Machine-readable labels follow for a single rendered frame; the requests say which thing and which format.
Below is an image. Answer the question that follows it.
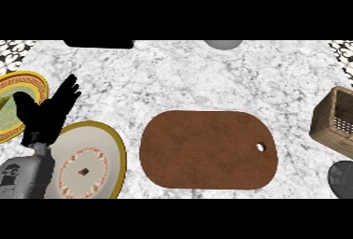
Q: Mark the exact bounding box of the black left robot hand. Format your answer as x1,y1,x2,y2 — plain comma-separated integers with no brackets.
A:
11,73,82,148

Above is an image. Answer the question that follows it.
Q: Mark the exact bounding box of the brown wooden cutting board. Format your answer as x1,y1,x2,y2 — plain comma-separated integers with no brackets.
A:
137,109,280,190

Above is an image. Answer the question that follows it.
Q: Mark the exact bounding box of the brown wicker basket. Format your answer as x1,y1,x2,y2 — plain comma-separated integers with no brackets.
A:
307,85,353,161

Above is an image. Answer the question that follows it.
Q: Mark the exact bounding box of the green plate with yellow rim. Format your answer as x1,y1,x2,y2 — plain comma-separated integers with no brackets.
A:
0,70,51,145

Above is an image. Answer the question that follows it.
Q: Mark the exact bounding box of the white plate with gold rim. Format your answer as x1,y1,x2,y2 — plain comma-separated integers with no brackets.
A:
42,119,128,200

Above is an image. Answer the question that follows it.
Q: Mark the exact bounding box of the black appliance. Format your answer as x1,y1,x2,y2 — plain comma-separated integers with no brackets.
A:
61,40,134,49

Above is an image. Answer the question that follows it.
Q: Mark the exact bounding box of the grey round object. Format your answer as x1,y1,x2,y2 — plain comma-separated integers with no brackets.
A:
202,40,243,51

